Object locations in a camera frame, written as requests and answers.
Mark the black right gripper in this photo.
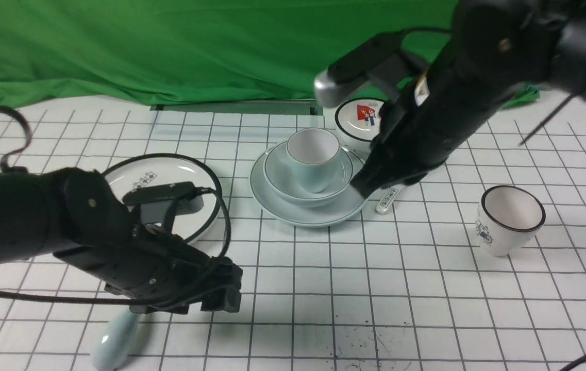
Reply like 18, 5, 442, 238
351, 42, 510, 197

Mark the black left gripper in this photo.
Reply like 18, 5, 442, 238
53, 222, 243, 314

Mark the plain white ceramic spoon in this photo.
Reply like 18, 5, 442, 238
90, 308, 142, 370

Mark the pale blue cup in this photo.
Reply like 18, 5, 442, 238
286, 128, 341, 193

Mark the pale blue bowl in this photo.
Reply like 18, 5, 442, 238
263, 142, 362, 208

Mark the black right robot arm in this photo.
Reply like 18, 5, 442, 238
351, 1, 586, 198

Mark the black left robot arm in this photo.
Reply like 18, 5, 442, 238
0, 167, 243, 314

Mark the small black-rimmed cartoon bowl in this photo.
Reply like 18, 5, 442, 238
333, 98, 384, 155

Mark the black-rimmed cartoon plate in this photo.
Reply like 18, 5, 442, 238
103, 153, 222, 243

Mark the pale blue plate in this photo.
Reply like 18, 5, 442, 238
249, 148, 367, 228

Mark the white black-rimmed cartoon cup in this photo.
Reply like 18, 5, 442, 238
476, 185, 546, 257

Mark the green backdrop cloth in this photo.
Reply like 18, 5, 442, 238
0, 1, 457, 108

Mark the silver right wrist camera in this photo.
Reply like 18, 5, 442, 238
313, 31, 429, 108

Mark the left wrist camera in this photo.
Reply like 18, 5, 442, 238
122, 181, 204, 225

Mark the white spoon with printed handle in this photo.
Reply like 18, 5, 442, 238
375, 184, 406, 214

